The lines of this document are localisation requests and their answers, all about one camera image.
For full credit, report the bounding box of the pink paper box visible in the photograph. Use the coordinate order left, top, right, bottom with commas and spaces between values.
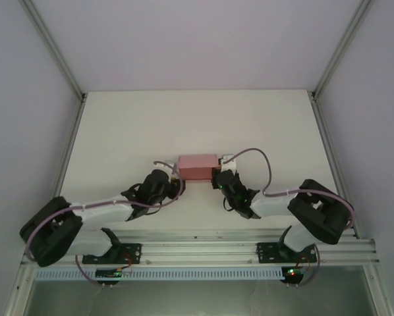
178, 154, 219, 182

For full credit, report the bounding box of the left circuit board with LEDs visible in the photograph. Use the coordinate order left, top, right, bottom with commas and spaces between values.
95, 267, 134, 279

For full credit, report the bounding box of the circuit board with leds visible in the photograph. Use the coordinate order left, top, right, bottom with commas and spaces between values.
283, 265, 309, 278
95, 267, 134, 279

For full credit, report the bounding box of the right circuit board with LEDs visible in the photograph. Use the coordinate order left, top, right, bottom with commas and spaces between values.
283, 265, 309, 278

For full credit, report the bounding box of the aluminium front rail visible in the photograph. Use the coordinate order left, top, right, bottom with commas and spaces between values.
21, 228, 381, 265

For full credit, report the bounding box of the light blue slotted cable duct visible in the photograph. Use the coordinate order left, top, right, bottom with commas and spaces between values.
34, 266, 284, 281

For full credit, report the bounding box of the aluminium table side rail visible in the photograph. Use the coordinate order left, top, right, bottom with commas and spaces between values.
53, 95, 87, 198
310, 93, 360, 238

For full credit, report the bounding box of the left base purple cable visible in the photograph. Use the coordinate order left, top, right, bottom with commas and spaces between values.
75, 255, 115, 289

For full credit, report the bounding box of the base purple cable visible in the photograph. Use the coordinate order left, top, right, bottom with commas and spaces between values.
75, 255, 115, 289
286, 243, 322, 288

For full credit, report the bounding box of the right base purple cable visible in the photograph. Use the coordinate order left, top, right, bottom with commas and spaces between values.
286, 243, 322, 288

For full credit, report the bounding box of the aluminium frame post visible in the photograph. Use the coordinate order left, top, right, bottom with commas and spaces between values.
26, 0, 87, 101
311, 0, 373, 99

